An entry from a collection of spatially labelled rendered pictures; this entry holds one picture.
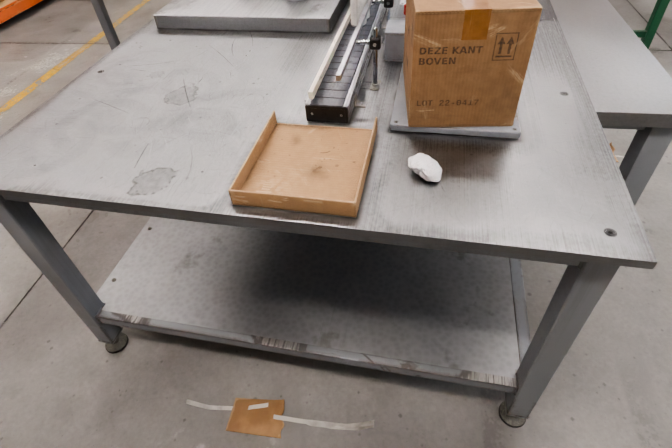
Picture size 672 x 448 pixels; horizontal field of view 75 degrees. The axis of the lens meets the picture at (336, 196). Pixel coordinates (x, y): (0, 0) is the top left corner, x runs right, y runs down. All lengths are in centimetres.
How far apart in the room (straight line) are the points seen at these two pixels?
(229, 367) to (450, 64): 122
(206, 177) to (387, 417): 95
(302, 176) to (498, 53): 48
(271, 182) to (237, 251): 75
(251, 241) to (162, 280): 34
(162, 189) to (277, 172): 25
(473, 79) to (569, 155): 27
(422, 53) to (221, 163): 51
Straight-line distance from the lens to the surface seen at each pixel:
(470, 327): 146
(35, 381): 196
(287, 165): 99
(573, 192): 99
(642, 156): 142
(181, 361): 174
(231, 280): 159
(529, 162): 104
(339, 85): 118
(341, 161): 98
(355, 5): 149
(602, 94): 135
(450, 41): 97
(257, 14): 170
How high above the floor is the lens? 144
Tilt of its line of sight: 43 degrees down
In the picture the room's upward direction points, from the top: 5 degrees counter-clockwise
